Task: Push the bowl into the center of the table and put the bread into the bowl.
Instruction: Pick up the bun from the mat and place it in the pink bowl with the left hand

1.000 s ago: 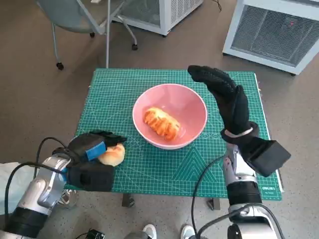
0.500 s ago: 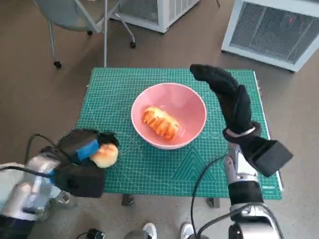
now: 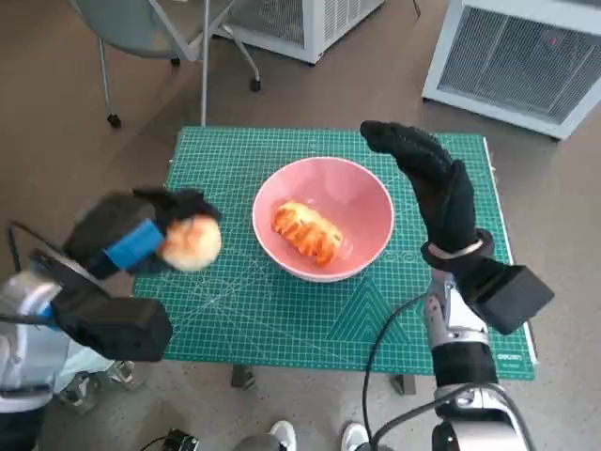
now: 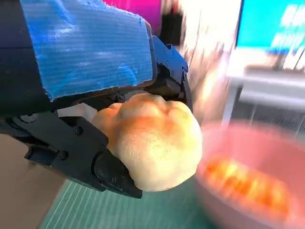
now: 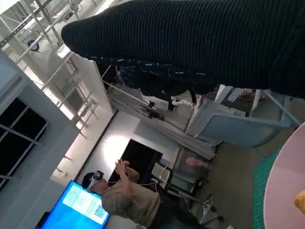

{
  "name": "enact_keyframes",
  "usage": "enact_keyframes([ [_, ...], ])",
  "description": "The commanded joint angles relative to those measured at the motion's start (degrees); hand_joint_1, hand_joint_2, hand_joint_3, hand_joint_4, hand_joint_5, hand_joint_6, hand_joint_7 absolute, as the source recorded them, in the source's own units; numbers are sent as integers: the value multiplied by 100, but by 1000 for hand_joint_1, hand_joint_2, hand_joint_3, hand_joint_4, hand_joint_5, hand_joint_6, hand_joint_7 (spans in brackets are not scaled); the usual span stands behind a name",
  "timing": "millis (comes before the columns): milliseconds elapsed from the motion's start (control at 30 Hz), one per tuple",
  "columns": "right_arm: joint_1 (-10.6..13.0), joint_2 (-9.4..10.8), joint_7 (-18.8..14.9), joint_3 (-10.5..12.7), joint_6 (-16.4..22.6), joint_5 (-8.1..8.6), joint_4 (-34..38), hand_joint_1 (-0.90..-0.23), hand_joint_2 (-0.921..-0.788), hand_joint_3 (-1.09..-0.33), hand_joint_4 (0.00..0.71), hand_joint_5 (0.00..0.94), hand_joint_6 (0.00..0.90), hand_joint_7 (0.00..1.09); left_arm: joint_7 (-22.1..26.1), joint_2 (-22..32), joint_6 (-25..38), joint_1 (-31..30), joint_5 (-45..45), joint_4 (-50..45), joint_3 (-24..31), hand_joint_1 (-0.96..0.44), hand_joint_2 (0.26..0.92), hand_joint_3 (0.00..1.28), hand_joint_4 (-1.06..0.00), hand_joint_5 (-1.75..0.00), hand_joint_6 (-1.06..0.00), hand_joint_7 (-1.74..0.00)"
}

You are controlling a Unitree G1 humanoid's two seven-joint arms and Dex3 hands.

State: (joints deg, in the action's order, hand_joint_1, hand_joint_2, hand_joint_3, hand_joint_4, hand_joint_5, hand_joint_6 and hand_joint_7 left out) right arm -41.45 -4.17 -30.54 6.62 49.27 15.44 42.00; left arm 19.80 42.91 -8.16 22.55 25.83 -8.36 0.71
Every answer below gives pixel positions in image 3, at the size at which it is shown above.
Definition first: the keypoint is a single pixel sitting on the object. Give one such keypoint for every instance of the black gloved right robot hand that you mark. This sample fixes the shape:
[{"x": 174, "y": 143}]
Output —
[{"x": 446, "y": 202}]

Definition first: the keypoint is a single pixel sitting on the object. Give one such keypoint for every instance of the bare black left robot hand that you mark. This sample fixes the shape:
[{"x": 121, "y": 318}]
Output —
[{"x": 108, "y": 225}]

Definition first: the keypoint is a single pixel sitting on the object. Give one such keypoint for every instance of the round bread bun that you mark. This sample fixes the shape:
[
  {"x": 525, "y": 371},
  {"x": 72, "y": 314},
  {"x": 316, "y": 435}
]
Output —
[{"x": 195, "y": 244}]

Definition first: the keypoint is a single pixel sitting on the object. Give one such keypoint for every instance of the pink bowl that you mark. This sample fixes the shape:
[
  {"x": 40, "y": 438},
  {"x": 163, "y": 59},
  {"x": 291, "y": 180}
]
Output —
[{"x": 328, "y": 188}]

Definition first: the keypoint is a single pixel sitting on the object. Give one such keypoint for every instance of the long braided bread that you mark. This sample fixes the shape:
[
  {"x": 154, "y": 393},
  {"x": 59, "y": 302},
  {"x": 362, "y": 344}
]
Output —
[{"x": 305, "y": 232}]

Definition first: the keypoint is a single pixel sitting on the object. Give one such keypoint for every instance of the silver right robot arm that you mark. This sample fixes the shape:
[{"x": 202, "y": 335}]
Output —
[{"x": 457, "y": 371}]

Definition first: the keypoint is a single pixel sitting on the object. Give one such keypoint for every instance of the white mesh cabinet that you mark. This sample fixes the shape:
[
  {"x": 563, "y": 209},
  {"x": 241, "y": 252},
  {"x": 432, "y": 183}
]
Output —
[
  {"x": 512, "y": 61},
  {"x": 328, "y": 19}
]

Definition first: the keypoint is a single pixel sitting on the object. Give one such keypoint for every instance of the green cutting mat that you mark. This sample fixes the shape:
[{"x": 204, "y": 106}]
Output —
[{"x": 263, "y": 319}]

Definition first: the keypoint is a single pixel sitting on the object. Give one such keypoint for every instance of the white metal pole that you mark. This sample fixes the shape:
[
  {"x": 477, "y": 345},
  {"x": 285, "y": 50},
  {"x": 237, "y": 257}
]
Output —
[{"x": 205, "y": 70}]

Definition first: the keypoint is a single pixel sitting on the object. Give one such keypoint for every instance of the black table foot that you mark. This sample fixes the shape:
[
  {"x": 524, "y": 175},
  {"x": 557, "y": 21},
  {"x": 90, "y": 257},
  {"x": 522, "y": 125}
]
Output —
[
  {"x": 404, "y": 384},
  {"x": 243, "y": 377}
]

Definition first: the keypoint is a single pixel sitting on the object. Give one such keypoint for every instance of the grey office chair on casters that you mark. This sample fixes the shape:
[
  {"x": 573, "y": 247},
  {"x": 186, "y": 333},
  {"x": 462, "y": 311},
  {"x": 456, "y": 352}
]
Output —
[{"x": 136, "y": 28}]

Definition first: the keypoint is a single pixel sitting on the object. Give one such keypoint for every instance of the small black electronics module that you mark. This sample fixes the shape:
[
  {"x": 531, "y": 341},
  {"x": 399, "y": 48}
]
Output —
[{"x": 185, "y": 441}]

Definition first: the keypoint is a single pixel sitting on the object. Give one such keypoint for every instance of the white shoe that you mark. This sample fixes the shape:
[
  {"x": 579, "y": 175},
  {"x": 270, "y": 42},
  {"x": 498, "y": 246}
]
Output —
[
  {"x": 283, "y": 436},
  {"x": 354, "y": 438}
]

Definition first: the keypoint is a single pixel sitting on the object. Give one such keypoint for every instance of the grey robot torso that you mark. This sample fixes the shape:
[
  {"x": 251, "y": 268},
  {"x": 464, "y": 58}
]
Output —
[{"x": 256, "y": 444}]

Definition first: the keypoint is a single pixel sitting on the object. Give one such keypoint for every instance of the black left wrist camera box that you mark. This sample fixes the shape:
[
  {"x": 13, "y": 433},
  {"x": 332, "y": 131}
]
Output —
[{"x": 117, "y": 324}]

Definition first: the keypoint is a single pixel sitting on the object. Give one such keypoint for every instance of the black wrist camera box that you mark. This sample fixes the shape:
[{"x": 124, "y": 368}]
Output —
[
  {"x": 117, "y": 324},
  {"x": 512, "y": 296}
]

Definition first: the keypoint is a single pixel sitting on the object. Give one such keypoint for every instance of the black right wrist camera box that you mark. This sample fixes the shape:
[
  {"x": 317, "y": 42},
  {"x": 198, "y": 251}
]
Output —
[{"x": 512, "y": 296}]

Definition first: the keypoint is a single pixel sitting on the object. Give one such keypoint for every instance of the metal caster frame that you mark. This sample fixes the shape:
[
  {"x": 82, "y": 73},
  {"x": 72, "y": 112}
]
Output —
[{"x": 80, "y": 390}]

